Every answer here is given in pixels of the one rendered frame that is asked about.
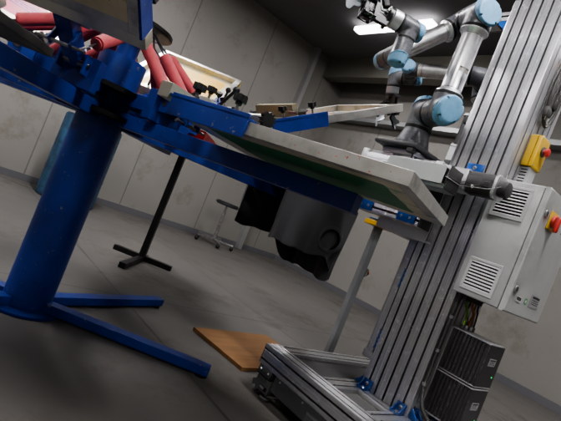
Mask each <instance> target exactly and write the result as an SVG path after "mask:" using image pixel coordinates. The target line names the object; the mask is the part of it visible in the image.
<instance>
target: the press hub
mask: <svg viewBox="0 0 561 421"><path fill-rule="evenodd" d="M152 29H153V33H154V34H155V36H156V37H157V39H158V40H159V41H160V43H161V44H162V45H164V46H169V45H171V44H172V42H173V39H172V37H171V35H170V34H169V33H168V32H167V31H166V30H165V29H164V28H162V27H161V26H159V25H158V24H157V23H156V22H154V21H153V28H152ZM139 51H140V48H137V47H135V46H133V45H131V44H128V43H122V44H120V45H118V47H117V49H116V51H113V50H111V49H105V50H103V51H100V52H99V55H98V58H97V59H98V60H100V61H102V62H103V63H105V64H106V65H107V67H106V69H105V71H104V74H103V78H104V79H102V80H101V84H102V85H104V86H105V87H106V88H108V89H109V93H108V95H107V97H104V96H103V95H100V94H95V95H92V94H89V93H87V92H84V93H86V94H87V95H89V96H90V97H92V98H93V99H96V100H97V101H99V102H100V103H101V104H103V108H100V107H99V106H96V105H94V104H91V107H90V109H91V110H92V111H94V112H96V113H98V114H99V117H98V118H97V117H94V116H92V115H91V114H87V113H84V112H83V111H81V110H77V109H76V112H75V114H74V116H73V119H72V122H71V124H70V126H69V128H68V132H67V134H66V136H65V138H64V141H63V144H62V146H61V149H60V151H59V153H58V157H57V159H56V160H55V163H54V165H53V168H52V171H51V173H50V176H49V177H48V181H47V183H46V185H45V187H44V190H43V193H42V195H41V198H40V200H39V202H38V205H37V208H36V210H35V212H34V214H33V218H32V220H31V222H30V224H29V227H28V230H27V232H26V235H25V237H24V239H23V243H22V245H21V246H20V249H19V251H18V254H17V257H16V259H15V262H14V263H13V267H12V269H11V271H10V273H9V276H8V279H7V281H6V284H5V286H4V288H3V291H5V292H6V293H7V294H8V295H9V296H11V299H10V301H9V303H8V305H0V312H1V313H3V314H6V315H9V316H11V317H16V318H21V319H24V320H29V321H37V322H48V321H53V320H57V319H58V318H56V317H53V316H51V315H48V314H47V313H44V312H43V309H44V307H45V305H46V304H47V303H50V302H52V301H53V299H54V297H55V294H56V292H57V290H58V286H59V284H60V282H61V280H62V277H63V274H64V272H65V270H66V267H67V265H68V262H69V259H70V257H71V255H72V253H73V249H74V247H75V245H76V243H77V240H78V237H79V235H80V232H81V230H82V229H83V225H84V222H85V221H86V218H87V216H88V213H89V210H90V208H91V206H92V204H93V202H94V198H95V196H96V194H97V191H98V189H99V186H100V184H101V181H102V179H103V177H104V173H105V171H106V169H107V167H108V164H109V161H110V159H111V157H112V154H113V152H114V149H115V146H116V144H117V142H118V140H119V136H120V135H121V132H122V128H120V127H118V126H116V125H114V124H110V123H109V119H112V120H115V121H118V122H120V123H122V124H126V123H127V119H125V118H123V117H121V116H119V115H117V114H114V113H113V110H114V109H116V110H118V111H120V112H123V113H126V114H129V112H130V108H127V107H125V106H124V105H122V104H120V103H118V102H117V100H118V98H119V95H120V94H121V95H123V96H126V97H129V98H131V99H136V98H137V96H138V95H137V94H136V93H138V91H139V87H140V85H141V83H142V81H143V78H144V75H145V73H146V69H145V67H144V66H142V65H141V64H140V63H137V62H136V59H137V57H138V55H139Z"/></svg>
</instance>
